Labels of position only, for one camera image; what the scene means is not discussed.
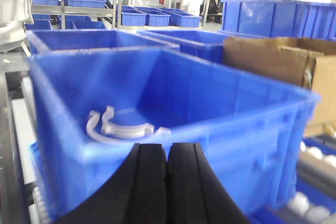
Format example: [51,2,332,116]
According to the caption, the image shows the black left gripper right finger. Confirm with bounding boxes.
[166,143,250,223]

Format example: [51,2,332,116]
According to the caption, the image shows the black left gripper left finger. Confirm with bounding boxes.
[56,144,167,223]

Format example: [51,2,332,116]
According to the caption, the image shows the white ring pipe clamp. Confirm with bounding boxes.
[86,106,171,144]

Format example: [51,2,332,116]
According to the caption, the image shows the white clamp in bin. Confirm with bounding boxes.
[101,106,154,138]

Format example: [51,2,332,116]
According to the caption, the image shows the large blue target bin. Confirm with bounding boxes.
[28,47,320,219]

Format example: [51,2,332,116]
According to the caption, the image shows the blue bin behind target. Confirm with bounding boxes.
[26,29,181,55]

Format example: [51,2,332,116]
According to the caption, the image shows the brown cardboard box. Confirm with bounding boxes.
[222,37,335,136]

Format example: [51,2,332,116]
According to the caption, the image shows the white plastic chair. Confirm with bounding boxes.
[1,0,34,52]

